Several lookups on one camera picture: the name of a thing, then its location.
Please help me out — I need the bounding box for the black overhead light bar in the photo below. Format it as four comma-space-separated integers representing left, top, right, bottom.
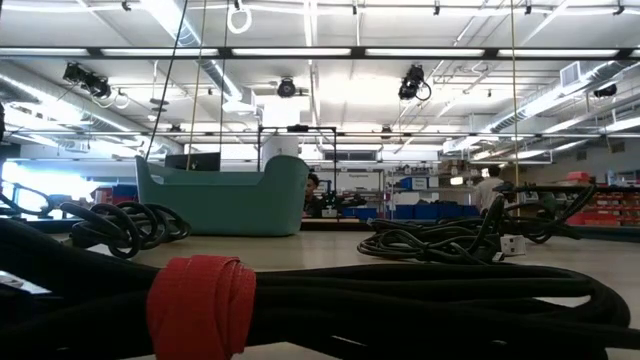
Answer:
0, 45, 640, 61

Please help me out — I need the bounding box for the white sign board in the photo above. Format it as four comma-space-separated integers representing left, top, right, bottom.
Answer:
344, 172, 384, 194

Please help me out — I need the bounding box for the long black cable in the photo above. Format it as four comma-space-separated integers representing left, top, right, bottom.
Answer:
143, 0, 191, 162

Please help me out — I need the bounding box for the white cable ring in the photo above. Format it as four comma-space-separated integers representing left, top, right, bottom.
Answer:
226, 0, 254, 35

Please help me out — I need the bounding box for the white column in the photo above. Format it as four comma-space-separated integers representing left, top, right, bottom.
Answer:
261, 135, 300, 171

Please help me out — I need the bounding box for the silver ventilation duct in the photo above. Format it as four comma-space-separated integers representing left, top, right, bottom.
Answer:
142, 0, 246, 104
487, 59, 640, 134

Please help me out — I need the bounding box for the teal plastic bin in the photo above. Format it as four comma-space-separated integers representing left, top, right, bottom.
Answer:
134, 154, 311, 237

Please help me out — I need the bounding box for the black background rig frame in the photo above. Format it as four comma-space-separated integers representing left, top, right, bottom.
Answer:
257, 124, 339, 194

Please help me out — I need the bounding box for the thick black cable red strap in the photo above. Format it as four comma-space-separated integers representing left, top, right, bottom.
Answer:
0, 217, 640, 360

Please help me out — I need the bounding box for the black cable silver USB plug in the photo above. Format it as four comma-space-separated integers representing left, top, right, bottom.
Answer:
356, 194, 527, 265

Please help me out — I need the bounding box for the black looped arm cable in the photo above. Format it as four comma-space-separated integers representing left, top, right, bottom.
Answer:
0, 179, 55, 218

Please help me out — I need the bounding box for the black workbench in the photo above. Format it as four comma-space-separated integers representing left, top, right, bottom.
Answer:
492, 183, 640, 195

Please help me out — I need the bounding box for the person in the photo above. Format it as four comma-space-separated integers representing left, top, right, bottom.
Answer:
302, 172, 324, 219
473, 164, 506, 216

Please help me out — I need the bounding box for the black aluminium table frame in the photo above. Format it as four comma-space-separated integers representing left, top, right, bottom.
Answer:
0, 217, 640, 244

